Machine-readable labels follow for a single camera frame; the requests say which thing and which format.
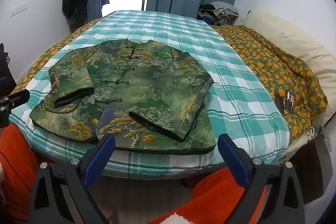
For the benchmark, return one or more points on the orange fluffy garment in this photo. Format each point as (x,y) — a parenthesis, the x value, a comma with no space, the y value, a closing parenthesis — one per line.
(213,198)

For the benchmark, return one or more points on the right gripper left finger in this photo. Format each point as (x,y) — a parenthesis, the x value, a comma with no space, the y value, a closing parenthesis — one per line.
(48,204)

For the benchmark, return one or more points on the smartphone on quilt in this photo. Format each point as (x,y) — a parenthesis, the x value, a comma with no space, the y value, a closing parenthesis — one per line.
(284,103)

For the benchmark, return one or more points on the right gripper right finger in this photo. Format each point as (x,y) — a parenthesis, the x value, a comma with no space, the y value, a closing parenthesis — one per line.
(284,203)

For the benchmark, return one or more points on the green landscape print jacket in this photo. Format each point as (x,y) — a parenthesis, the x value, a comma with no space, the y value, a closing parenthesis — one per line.
(149,96)

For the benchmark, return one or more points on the white wall switch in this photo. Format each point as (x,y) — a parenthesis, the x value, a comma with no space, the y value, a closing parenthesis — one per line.
(17,10)

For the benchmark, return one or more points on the pile of clothes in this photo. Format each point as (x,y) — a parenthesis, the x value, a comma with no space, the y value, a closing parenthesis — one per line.
(218,13)

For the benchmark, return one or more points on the teal plaid bed sheet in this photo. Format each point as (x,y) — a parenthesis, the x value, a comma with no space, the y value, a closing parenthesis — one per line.
(237,103)

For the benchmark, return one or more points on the dark furniture at left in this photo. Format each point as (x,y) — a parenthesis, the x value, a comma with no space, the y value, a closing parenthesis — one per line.
(8,83)

